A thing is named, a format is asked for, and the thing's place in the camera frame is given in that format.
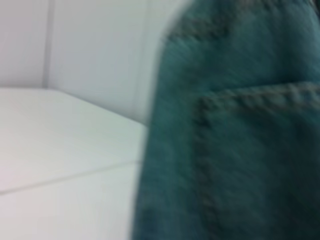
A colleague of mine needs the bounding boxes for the blue denim shorts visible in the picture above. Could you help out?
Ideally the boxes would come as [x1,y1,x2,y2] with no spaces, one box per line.
[131,0,320,240]

